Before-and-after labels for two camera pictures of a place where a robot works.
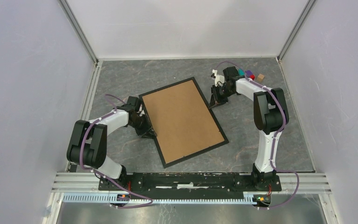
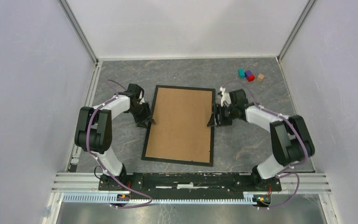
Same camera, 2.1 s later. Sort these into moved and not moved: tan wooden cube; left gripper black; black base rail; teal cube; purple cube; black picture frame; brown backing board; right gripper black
Moved: black picture frame; right gripper black; brown backing board; left gripper black
Not moved: tan wooden cube; purple cube; black base rail; teal cube
